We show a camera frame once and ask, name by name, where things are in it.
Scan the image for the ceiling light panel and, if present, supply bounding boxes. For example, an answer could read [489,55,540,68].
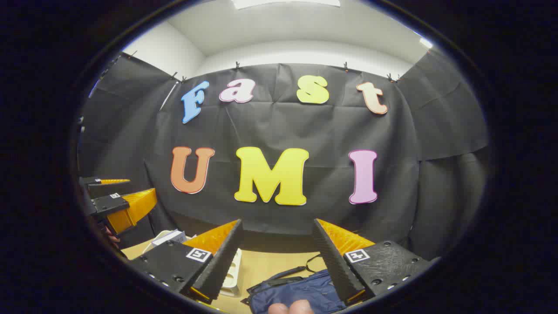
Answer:
[231,0,341,10]

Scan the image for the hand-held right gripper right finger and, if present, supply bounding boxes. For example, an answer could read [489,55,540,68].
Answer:
[312,218,432,307]

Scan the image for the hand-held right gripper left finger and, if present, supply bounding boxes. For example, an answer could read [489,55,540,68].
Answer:
[128,219,244,305]

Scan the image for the blue schoolbag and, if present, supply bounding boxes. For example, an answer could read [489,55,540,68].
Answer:
[241,254,349,314]

